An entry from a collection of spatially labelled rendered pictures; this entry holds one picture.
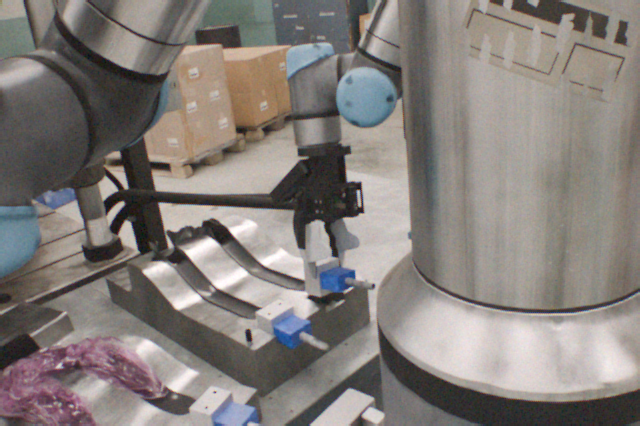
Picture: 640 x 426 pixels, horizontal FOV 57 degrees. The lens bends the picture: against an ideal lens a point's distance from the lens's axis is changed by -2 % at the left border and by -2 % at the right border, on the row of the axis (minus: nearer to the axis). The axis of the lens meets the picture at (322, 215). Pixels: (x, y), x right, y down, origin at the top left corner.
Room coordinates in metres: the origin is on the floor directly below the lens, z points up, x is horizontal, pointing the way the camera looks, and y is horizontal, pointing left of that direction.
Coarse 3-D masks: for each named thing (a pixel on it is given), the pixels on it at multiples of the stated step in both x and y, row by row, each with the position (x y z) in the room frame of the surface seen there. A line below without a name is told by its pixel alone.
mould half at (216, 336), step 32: (224, 224) 1.14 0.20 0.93; (192, 256) 1.02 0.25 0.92; (224, 256) 1.04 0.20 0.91; (256, 256) 1.05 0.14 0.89; (288, 256) 1.06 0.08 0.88; (128, 288) 1.05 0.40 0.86; (160, 288) 0.94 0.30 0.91; (224, 288) 0.96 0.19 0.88; (256, 288) 0.94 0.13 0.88; (352, 288) 0.89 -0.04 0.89; (160, 320) 0.95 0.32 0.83; (192, 320) 0.86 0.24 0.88; (224, 320) 0.84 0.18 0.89; (256, 320) 0.83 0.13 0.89; (320, 320) 0.84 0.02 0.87; (352, 320) 0.89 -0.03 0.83; (192, 352) 0.88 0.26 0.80; (224, 352) 0.81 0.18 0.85; (256, 352) 0.75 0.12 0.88; (288, 352) 0.79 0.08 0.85; (320, 352) 0.83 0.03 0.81; (256, 384) 0.75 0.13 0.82
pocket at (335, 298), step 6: (330, 294) 0.91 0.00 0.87; (336, 294) 0.90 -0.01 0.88; (342, 294) 0.88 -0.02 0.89; (312, 300) 0.89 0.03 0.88; (318, 300) 0.90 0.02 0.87; (324, 300) 0.91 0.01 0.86; (330, 300) 0.91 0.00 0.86; (336, 300) 0.90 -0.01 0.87; (342, 300) 0.88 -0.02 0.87; (330, 306) 0.89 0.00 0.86; (336, 306) 0.87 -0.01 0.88
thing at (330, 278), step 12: (324, 264) 0.87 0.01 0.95; (336, 264) 0.89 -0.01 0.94; (324, 276) 0.85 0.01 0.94; (336, 276) 0.83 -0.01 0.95; (348, 276) 0.85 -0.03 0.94; (312, 288) 0.87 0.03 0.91; (324, 288) 0.85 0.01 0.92; (336, 288) 0.83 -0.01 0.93; (348, 288) 0.84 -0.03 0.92; (372, 288) 0.81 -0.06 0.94
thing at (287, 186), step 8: (304, 160) 0.91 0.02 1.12; (296, 168) 0.91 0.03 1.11; (304, 168) 0.90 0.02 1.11; (288, 176) 0.92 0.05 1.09; (296, 176) 0.91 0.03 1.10; (304, 176) 0.90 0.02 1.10; (280, 184) 0.94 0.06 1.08; (288, 184) 0.92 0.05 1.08; (296, 184) 0.91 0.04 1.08; (272, 192) 0.95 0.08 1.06; (280, 192) 0.94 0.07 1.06; (288, 192) 0.93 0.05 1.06; (296, 192) 0.94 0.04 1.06; (280, 200) 0.94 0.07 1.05; (288, 200) 0.95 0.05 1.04
